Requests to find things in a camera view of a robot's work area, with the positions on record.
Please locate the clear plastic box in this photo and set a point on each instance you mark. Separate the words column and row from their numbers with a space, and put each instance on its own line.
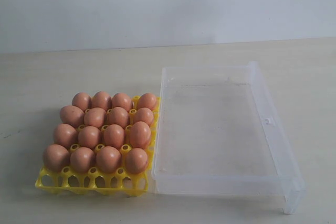
column 219, row 134

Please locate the yellow plastic egg tray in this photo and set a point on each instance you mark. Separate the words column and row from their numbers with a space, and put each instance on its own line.
column 96, row 180

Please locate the brown egg tray corner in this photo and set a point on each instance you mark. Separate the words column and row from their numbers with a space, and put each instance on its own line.
column 82, row 100

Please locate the brown egg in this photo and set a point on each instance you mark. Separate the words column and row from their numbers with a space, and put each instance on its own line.
column 102, row 100
column 82, row 159
column 114, row 135
column 108, row 159
column 136, row 161
column 119, row 116
column 144, row 115
column 122, row 100
column 56, row 157
column 140, row 135
column 72, row 115
column 89, row 137
column 147, row 100
column 95, row 117
column 65, row 135

